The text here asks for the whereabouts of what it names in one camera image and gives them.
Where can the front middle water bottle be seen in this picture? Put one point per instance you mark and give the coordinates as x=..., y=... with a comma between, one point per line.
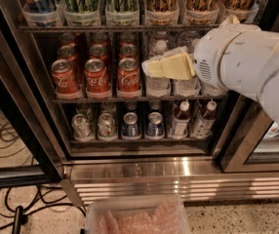
x=186, y=88

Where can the middle left coca-cola can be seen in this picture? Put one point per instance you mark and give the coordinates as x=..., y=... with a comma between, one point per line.
x=69, y=52

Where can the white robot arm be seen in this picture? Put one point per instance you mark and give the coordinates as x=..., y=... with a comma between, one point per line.
x=238, y=57

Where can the green can left top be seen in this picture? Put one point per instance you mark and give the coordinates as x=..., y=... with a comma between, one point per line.
x=82, y=12

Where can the front left water bottle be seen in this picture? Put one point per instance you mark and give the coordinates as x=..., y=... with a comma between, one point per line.
x=157, y=87

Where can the orange can right top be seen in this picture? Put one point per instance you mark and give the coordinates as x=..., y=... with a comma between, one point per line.
x=244, y=10

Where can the front middle coca-cola can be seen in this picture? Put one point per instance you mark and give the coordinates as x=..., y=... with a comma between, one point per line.
x=96, y=76

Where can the green can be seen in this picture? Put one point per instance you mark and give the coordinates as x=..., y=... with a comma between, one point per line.
x=122, y=12
x=82, y=12

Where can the front left coca-cola can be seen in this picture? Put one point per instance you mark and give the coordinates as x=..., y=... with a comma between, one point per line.
x=65, y=77

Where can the blue pepsi can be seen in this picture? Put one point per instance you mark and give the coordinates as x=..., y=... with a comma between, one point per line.
x=155, y=125
x=130, y=127

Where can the front right coca-cola can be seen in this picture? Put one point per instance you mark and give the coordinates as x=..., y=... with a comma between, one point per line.
x=128, y=78

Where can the blue pepsi can right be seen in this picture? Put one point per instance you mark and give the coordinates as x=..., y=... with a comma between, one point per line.
x=155, y=125

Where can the top wire shelf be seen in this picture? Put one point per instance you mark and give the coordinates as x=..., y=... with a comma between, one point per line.
x=118, y=28

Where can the coca-cola can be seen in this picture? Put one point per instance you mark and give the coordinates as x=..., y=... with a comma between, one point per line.
x=99, y=52
x=69, y=52
x=65, y=77
x=96, y=76
x=128, y=78
x=129, y=51

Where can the open glass fridge door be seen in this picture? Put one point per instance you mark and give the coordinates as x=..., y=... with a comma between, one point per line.
x=16, y=105

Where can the blue can top shelf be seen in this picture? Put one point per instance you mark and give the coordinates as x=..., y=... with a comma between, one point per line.
x=43, y=13

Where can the orange can middle top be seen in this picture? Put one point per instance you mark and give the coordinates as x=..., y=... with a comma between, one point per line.
x=199, y=11

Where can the middle wire shelf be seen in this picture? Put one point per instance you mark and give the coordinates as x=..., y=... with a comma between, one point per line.
x=121, y=99

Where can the left tea bottle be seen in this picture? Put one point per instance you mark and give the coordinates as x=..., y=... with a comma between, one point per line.
x=180, y=120

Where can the silver can front right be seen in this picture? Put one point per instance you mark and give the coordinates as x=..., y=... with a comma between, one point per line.
x=107, y=127

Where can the tea bottle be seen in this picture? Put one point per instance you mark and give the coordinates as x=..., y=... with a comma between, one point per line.
x=204, y=120
x=180, y=120

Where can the silver can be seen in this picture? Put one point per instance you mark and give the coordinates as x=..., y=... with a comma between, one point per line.
x=81, y=127
x=107, y=127

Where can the clear plastic bin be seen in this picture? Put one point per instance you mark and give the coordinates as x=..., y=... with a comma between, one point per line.
x=145, y=214

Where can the front right water bottle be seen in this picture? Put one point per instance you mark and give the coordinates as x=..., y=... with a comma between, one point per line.
x=208, y=90

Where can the middle right coca-cola can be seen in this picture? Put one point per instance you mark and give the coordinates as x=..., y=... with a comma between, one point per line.
x=129, y=51

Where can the blue pepsi can left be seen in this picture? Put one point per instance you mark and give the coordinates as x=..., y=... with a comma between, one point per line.
x=130, y=127

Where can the right tea bottle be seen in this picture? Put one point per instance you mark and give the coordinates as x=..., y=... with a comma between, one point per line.
x=204, y=120

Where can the middle centre coca-cola can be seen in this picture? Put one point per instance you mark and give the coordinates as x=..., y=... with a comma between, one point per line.
x=99, y=52

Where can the water bottle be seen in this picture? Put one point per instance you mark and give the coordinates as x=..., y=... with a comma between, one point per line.
x=186, y=88
x=208, y=90
x=157, y=87

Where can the wire shelf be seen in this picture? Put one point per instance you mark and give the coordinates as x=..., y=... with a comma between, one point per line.
x=121, y=99
x=118, y=28

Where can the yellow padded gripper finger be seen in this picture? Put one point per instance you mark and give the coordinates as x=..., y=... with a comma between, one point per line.
x=174, y=64

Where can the silver can front left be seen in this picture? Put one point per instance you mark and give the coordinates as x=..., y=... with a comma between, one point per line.
x=81, y=127

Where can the green can right top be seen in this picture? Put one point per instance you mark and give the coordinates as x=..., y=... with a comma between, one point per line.
x=122, y=12

